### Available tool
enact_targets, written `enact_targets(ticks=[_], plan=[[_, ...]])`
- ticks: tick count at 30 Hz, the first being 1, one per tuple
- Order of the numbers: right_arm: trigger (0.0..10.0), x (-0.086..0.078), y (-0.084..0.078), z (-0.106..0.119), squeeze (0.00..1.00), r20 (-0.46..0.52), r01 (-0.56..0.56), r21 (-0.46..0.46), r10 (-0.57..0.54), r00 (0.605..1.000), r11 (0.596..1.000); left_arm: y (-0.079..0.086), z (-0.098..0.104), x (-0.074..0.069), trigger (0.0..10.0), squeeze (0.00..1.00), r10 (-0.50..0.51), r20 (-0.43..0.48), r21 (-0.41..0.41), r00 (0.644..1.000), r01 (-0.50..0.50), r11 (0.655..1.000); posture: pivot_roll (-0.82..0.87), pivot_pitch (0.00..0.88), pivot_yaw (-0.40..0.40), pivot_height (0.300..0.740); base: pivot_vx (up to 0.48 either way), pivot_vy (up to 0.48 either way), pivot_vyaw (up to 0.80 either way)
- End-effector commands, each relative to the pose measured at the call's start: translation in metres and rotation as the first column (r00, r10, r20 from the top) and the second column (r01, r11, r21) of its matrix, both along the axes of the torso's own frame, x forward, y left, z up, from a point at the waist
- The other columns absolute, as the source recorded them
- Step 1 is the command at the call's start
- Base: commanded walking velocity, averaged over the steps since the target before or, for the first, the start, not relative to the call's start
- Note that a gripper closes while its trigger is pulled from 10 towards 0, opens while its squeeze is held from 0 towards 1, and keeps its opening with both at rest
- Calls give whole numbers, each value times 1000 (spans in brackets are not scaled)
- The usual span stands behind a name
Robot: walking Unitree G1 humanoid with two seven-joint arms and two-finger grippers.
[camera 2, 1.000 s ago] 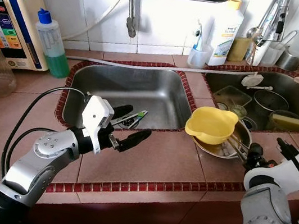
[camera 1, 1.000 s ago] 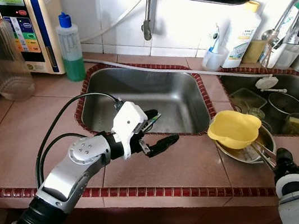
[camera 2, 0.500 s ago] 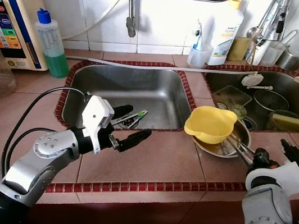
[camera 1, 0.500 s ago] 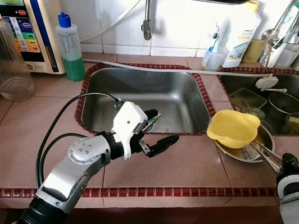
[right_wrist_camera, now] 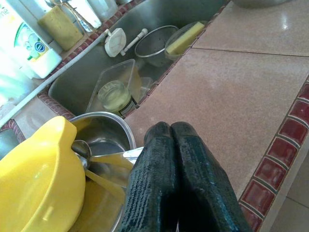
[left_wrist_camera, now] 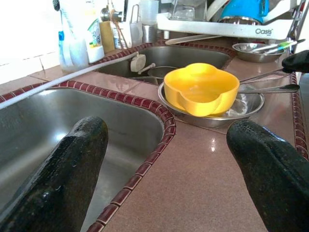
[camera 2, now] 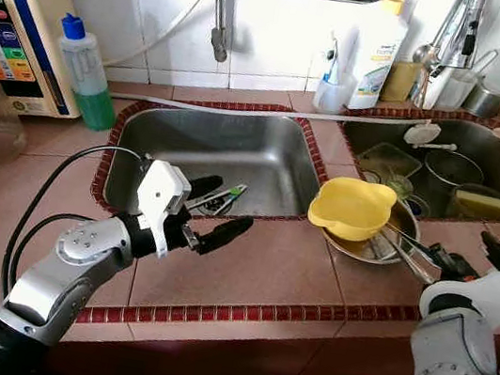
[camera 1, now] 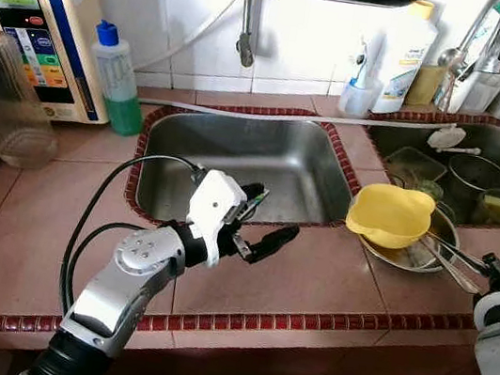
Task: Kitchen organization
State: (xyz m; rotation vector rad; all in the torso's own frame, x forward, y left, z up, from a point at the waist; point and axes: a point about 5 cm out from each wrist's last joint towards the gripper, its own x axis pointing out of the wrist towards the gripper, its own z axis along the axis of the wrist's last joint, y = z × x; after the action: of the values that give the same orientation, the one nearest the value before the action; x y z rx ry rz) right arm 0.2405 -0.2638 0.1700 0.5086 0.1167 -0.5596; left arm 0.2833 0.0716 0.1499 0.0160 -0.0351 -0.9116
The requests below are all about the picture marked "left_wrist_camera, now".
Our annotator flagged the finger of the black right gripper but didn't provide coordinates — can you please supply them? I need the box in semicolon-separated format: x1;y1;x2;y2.
281;50;309;73

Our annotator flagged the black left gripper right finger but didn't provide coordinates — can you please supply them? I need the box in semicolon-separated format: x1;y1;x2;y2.
226;119;309;232

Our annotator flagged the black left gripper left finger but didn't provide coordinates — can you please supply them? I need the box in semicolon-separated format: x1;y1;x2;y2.
0;116;109;232

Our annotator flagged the steel spoon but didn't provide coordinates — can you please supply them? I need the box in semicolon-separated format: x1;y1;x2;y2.
239;69;293;84
238;84;301;94

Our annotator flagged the yellow plastic bowl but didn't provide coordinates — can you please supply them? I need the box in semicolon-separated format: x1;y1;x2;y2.
163;62;240;117

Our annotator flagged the green teal white utensil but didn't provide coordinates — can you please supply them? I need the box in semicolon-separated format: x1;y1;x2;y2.
250;38;307;54

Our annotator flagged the steel bowl with utensils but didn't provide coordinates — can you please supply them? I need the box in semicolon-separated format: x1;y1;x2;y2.
232;42;287;63

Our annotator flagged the blue bowl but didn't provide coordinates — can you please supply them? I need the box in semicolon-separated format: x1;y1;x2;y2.
221;0;270;25

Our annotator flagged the white dish rack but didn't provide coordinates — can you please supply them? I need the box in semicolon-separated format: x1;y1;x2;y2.
156;0;309;41

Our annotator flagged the steel sink basin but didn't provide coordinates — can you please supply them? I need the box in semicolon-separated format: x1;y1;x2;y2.
0;87;176;232
95;45;231;84

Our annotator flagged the pale wooden spatula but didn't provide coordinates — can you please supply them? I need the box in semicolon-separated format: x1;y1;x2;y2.
165;34;223;46

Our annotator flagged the clear glass container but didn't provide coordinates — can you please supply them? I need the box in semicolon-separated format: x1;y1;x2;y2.
170;0;207;21

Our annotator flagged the translucent plastic brush cup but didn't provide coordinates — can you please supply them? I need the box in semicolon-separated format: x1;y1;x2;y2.
59;36;89;73

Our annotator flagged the round steel pot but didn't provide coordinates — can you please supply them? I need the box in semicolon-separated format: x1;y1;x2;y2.
147;65;179;79

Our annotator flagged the white detergent bottle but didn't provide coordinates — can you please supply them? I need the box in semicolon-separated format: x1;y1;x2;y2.
82;0;106;64

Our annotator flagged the white sink plug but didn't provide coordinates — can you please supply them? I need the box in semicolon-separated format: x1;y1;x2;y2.
129;53;156;75

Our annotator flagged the steel cup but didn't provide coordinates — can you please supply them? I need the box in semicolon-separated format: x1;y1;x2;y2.
141;23;158;44

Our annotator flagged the blue white toothbrush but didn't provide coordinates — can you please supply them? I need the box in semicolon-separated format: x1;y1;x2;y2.
52;0;73;68

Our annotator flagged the translucent plastic jug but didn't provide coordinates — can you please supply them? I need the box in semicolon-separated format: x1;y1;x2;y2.
139;0;159;26

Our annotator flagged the mustard yellow holder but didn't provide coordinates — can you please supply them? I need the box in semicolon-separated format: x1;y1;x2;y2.
99;20;116;54

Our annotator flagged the steel ladle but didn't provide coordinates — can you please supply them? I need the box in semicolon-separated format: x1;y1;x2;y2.
100;7;123;23

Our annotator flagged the long white hose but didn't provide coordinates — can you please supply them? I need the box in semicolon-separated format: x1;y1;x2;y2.
0;52;140;110

